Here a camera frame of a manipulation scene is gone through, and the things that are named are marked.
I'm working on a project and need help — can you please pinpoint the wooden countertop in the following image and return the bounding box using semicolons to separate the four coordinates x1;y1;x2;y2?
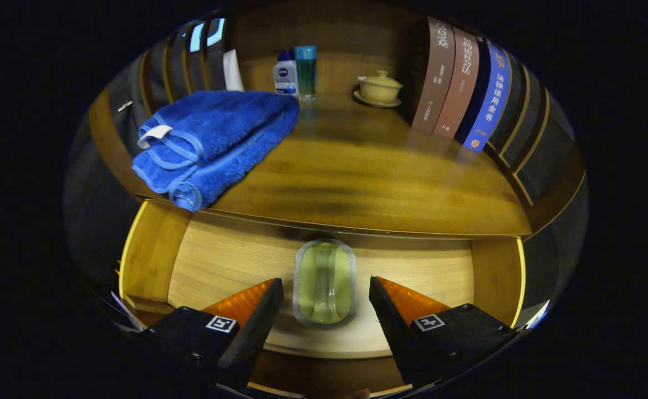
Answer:
88;83;532;238

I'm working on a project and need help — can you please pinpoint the wooden drawer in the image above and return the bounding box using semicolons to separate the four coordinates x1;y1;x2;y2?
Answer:
119;199;525;398

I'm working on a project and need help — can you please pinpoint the wooden cabinet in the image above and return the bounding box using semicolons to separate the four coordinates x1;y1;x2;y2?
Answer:
88;3;588;398

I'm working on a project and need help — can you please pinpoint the blue book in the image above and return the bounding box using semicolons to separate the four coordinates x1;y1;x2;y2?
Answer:
456;38;513;153

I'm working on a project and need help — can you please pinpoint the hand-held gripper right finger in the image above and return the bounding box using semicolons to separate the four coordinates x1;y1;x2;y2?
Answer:
368;275;518;388

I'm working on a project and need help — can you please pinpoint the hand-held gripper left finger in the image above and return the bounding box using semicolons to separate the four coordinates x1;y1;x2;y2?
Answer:
135;278;284;391

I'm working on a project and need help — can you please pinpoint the white blue-capped lotion bottle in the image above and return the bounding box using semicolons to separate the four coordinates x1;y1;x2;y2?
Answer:
273;49;300;99

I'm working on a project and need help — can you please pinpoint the reddish brown book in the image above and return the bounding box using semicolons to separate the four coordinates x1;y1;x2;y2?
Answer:
433;27;481;139

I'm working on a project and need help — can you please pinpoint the white tube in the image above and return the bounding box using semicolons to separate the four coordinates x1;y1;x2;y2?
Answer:
223;49;245;92

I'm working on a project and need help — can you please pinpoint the teal clear bottle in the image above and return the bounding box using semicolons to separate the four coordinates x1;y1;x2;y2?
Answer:
294;45;318;102

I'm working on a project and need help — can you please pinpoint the green scrub brush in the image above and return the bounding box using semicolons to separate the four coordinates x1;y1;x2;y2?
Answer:
293;239;357;328

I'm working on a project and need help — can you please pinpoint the blue folded towel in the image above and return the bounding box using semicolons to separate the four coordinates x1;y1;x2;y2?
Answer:
131;90;300;212

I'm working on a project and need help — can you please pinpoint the beige lidded teacup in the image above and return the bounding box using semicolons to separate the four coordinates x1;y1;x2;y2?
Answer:
354;70;404;108

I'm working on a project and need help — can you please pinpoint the dark brown book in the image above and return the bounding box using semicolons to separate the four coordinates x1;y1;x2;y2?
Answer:
407;17;456;134

